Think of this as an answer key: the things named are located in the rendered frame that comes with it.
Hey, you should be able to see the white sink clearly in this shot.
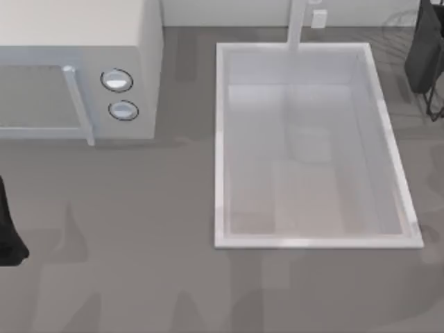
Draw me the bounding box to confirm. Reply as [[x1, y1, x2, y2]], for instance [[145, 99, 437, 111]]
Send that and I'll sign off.
[[213, 42, 425, 250]]

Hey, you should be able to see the pale microwave oven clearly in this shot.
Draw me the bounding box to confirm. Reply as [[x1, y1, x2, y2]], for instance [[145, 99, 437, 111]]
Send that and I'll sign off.
[[0, 0, 164, 149]]

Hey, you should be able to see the small silver microwave knob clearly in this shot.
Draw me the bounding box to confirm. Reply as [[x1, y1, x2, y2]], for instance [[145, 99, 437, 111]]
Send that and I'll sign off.
[[108, 99, 140, 122]]

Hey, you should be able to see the large silver microwave knob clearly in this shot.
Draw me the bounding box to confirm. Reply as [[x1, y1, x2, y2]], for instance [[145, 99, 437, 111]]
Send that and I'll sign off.
[[99, 67, 135, 94]]

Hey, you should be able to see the tall white tap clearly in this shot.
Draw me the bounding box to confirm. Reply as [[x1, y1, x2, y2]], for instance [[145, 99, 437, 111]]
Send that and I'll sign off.
[[286, 0, 307, 52]]

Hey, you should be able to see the microwave oven door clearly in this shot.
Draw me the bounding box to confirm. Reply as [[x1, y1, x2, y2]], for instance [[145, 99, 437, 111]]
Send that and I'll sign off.
[[0, 64, 88, 140]]

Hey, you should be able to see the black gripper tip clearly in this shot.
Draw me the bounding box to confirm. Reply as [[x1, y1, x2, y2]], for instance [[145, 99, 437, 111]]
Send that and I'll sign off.
[[0, 175, 31, 268]]

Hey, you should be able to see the microwave door handle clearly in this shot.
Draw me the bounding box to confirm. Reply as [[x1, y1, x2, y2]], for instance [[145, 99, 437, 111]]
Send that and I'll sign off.
[[62, 65, 96, 147]]

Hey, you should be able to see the white wall socket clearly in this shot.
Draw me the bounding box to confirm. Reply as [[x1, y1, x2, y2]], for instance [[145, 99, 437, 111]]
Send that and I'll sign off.
[[311, 9, 327, 29]]

